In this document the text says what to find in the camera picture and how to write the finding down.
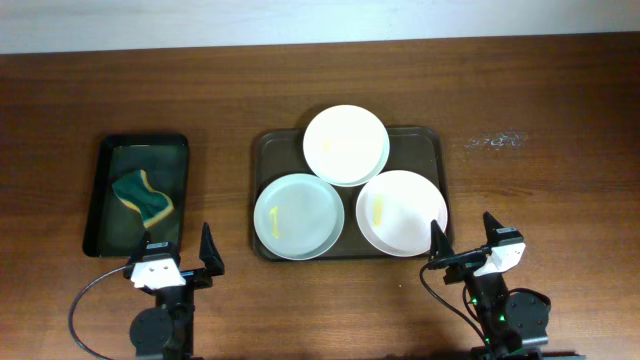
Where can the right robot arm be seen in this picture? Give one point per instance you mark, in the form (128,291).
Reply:
(510,322)

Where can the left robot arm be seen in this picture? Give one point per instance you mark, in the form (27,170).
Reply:
(166,330)

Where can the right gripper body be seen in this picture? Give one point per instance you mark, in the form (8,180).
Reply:
(464,272)

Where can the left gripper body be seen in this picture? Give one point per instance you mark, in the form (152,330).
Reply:
(195,275)

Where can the green and yellow sponge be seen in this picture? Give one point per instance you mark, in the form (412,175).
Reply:
(135,192)

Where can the pale grey plate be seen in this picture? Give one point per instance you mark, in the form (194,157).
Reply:
(298,217)

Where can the white plate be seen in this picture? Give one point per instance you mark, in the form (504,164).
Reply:
(346,145)
(394,212)

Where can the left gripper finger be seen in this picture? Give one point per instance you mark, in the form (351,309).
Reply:
(140,250)
(209,254)

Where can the small black water tray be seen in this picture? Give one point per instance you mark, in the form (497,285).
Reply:
(113,229)

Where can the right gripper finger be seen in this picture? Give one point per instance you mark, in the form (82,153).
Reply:
(491,226)
(440,246)

